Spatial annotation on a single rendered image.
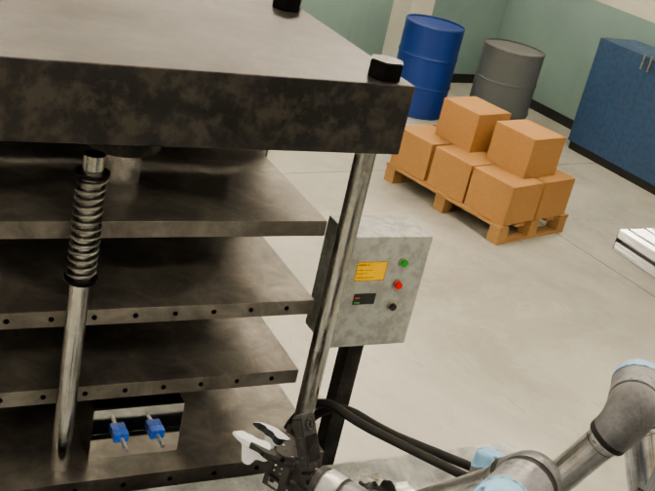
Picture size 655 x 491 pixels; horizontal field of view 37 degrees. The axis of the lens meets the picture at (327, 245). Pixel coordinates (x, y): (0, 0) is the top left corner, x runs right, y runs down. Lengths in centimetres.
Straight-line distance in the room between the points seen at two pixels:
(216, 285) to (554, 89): 823
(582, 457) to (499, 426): 283
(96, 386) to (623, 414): 145
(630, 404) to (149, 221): 131
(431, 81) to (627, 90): 179
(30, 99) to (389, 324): 146
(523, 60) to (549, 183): 212
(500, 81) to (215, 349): 648
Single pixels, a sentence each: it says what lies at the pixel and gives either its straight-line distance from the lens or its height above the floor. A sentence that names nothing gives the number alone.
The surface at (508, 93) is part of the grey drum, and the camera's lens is 929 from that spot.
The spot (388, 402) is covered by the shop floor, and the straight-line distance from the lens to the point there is 502.
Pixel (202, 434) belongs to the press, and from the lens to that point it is 319.
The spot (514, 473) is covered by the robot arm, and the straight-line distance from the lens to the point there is 179.
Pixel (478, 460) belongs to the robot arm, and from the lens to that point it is 253.
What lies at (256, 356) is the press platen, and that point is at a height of 104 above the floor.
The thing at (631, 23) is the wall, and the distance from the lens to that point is 1030.
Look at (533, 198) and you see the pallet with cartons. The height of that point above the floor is 33.
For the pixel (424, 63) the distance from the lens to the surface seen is 951.
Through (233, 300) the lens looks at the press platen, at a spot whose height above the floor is 129.
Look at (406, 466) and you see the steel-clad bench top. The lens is 324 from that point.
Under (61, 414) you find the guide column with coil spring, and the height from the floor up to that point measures 98.
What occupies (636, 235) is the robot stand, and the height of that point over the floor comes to 202.
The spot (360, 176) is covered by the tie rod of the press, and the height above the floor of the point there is 172.
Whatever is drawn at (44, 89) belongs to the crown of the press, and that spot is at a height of 194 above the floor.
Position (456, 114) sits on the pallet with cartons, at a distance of 761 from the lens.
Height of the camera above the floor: 267
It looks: 24 degrees down
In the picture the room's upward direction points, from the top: 13 degrees clockwise
